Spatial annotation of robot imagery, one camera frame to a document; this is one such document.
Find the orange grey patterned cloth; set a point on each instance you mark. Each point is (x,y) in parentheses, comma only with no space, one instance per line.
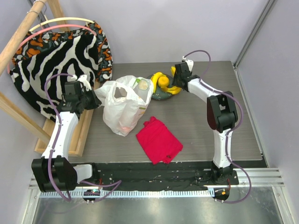
(102,51)

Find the red folded cloth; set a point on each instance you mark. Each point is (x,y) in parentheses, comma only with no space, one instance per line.
(158,143)

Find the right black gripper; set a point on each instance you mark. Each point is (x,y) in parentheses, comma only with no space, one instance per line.
(177,78)

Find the cream hanger hoop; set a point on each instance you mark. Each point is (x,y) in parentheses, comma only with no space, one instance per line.
(60,19)

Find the aluminium rail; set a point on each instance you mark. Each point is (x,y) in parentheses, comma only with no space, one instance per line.
(262,178)

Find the white lemon-print plastic bag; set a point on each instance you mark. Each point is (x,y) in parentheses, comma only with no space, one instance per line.
(125,100)

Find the pink hanger hoop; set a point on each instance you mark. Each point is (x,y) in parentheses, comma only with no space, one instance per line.
(74,52)

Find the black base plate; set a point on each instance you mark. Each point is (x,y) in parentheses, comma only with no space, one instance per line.
(145,176)

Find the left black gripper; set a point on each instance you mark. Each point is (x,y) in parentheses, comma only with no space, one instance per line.
(96,102)

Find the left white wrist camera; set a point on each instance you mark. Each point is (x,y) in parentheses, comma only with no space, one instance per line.
(84,80)

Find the dark round plate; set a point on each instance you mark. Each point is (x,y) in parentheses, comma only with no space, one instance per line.
(161,95)

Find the zebra pattern cloth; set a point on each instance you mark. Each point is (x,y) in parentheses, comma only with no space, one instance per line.
(36,90)

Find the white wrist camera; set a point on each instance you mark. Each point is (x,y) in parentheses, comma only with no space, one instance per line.
(190,63)
(84,80)

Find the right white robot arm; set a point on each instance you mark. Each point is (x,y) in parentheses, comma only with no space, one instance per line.
(221,116)

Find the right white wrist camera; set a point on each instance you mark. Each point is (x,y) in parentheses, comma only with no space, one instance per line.
(190,63)

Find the yellow banana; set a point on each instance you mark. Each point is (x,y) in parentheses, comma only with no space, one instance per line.
(155,78)
(173,90)

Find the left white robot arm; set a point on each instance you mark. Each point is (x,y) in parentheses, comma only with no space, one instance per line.
(53,171)

